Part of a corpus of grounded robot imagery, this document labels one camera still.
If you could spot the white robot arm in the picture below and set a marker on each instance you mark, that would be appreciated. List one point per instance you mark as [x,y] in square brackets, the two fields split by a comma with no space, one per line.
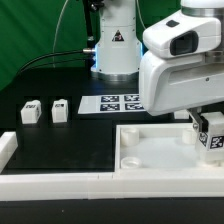
[197,28]

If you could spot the green backdrop curtain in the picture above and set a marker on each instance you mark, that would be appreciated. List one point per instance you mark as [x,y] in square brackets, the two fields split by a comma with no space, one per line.
[30,28]

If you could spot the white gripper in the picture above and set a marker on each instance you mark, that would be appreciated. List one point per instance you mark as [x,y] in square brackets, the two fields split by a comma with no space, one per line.
[179,83]

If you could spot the white U-shaped fence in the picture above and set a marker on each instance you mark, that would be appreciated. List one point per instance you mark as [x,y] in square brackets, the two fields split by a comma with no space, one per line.
[204,181]

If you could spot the white marker sheet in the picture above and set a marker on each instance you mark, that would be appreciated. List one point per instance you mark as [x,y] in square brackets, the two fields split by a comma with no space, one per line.
[110,104]

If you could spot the white square tabletop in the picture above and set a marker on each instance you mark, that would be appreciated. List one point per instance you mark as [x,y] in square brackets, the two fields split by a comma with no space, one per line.
[156,147]

